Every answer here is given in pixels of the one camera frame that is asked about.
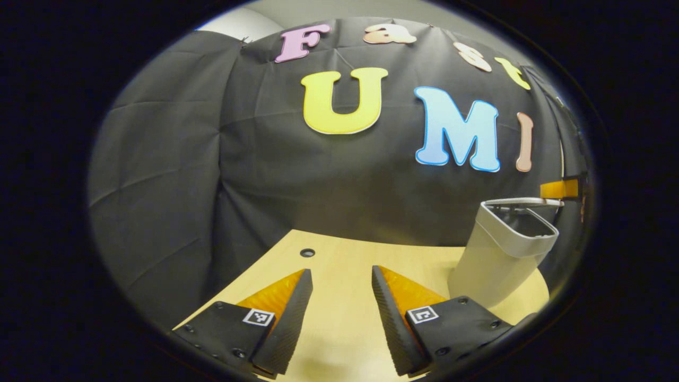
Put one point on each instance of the black backdrop cloth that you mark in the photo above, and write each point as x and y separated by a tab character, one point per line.
238	185

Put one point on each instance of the white desktop garbage bin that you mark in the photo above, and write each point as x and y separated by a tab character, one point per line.
488	260

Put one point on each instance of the wooden desktop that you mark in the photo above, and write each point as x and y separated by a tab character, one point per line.
339	265

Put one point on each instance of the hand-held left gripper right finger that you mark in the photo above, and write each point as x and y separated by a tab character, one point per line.
393	323

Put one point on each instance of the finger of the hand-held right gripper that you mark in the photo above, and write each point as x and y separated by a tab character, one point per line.
559	189

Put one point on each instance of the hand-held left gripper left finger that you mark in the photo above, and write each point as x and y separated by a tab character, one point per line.
286	323

